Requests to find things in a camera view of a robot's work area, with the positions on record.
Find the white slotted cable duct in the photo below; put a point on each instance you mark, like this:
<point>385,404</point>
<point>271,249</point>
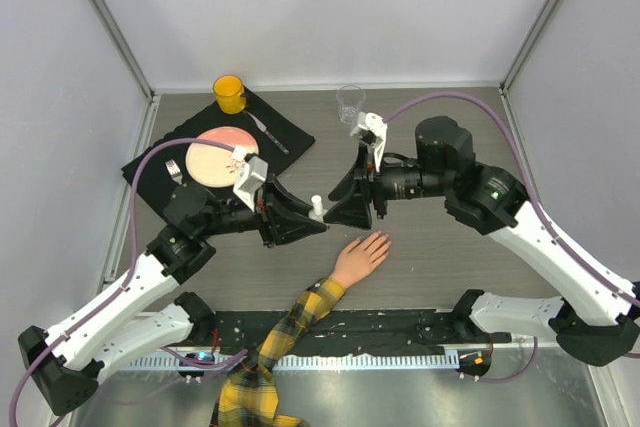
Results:
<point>449,359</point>

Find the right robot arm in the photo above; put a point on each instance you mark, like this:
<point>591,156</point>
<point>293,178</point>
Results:
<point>594,321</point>

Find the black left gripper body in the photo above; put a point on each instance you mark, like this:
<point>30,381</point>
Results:
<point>265,215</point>

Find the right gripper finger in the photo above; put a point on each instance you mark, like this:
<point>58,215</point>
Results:
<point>349,180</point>
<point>350,211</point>

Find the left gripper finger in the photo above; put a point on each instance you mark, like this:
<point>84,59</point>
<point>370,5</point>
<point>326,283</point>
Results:
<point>287,231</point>
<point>284,206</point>

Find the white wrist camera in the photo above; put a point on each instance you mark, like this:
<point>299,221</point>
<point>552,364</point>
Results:
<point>371,129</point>
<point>252,174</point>

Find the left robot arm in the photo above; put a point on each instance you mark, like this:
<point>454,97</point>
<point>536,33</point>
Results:
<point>69,360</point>

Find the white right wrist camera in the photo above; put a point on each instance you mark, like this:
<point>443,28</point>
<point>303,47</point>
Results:
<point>371,129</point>

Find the clear nail polish bottle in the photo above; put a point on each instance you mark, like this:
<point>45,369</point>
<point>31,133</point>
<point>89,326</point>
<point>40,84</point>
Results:
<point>317,215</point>

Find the clear plastic cup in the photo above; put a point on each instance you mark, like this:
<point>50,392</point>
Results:
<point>350,99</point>

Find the yellow mug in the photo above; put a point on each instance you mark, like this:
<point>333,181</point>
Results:
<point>230,94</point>

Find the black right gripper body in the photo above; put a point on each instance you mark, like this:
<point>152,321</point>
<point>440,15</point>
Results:
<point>375,177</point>

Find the mannequin hand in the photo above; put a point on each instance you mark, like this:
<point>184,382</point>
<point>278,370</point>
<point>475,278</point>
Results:
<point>360,259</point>

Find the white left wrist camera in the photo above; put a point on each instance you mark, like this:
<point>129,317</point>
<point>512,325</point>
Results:
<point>252,174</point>

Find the silver fork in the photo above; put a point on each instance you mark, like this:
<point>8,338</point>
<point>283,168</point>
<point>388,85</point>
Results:
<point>174,171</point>

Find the yellow plaid sleeve forearm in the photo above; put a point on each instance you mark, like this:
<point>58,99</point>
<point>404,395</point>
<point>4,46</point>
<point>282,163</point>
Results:
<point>249,396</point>

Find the silver table knife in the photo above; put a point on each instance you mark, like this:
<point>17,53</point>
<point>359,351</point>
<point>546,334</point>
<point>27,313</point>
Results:
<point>263,128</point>

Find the pink round plate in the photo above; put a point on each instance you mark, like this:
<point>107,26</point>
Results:
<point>212,166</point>

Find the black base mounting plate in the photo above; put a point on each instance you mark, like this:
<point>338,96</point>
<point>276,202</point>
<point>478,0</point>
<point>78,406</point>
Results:
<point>428,326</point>

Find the black cloth placemat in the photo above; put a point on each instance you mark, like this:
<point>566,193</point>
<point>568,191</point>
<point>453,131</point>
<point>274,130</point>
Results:
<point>156,187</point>

